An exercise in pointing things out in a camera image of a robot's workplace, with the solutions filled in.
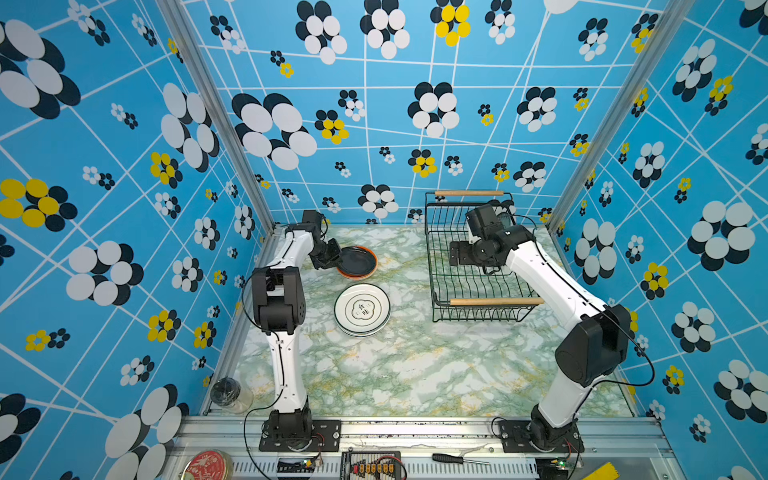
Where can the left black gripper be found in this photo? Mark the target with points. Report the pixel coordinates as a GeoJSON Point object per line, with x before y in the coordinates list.
{"type": "Point", "coordinates": [335, 256]}

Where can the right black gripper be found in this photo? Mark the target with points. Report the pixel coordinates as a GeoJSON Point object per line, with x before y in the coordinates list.
{"type": "Point", "coordinates": [462, 259]}

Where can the black plate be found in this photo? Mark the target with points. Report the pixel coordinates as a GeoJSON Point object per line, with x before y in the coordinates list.
{"type": "Point", "coordinates": [357, 261]}

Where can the orange plate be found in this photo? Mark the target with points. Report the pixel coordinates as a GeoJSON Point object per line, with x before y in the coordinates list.
{"type": "Point", "coordinates": [366, 275]}

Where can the black wire dish rack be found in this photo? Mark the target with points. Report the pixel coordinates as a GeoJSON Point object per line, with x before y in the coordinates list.
{"type": "Point", "coordinates": [469, 278]}

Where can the white plate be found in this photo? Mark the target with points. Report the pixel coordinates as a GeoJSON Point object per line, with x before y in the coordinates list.
{"type": "Point", "coordinates": [362, 310]}

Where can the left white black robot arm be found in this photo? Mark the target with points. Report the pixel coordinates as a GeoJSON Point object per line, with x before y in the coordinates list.
{"type": "Point", "coordinates": [279, 310]}

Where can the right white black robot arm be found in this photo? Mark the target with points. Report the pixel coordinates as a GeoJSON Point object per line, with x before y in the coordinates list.
{"type": "Point", "coordinates": [597, 334]}

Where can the clear plastic jar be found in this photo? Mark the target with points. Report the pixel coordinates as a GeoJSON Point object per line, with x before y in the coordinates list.
{"type": "Point", "coordinates": [232, 396]}

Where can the small circuit board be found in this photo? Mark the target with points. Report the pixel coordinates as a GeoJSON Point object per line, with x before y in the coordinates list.
{"type": "Point", "coordinates": [296, 466]}

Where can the black terminal block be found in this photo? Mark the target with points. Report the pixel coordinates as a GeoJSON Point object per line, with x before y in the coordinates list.
{"type": "Point", "coordinates": [374, 465]}

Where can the black screwdriver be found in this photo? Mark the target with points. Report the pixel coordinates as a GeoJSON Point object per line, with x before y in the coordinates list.
{"type": "Point", "coordinates": [453, 459]}

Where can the red round tin lid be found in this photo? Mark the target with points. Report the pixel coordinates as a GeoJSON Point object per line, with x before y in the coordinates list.
{"type": "Point", "coordinates": [208, 465]}

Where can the yellow paper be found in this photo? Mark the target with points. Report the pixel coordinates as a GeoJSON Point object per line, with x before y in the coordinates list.
{"type": "Point", "coordinates": [606, 471]}

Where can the left wooden rack handle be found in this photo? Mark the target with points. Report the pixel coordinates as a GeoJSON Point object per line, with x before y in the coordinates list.
{"type": "Point", "coordinates": [469, 193]}

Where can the wooden rack handle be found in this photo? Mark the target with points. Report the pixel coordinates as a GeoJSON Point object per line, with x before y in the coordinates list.
{"type": "Point", "coordinates": [469, 193]}
{"type": "Point", "coordinates": [496, 302]}

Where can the right wooden rack handle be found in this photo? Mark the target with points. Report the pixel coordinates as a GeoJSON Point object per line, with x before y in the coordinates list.
{"type": "Point", "coordinates": [496, 302]}

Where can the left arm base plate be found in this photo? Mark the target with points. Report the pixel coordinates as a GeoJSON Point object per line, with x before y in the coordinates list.
{"type": "Point", "coordinates": [285, 435]}

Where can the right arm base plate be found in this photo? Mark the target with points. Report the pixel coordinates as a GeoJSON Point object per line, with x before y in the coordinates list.
{"type": "Point", "coordinates": [521, 436]}

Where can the aluminium frame rail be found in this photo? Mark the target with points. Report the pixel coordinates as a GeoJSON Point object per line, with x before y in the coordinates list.
{"type": "Point", "coordinates": [636, 446]}

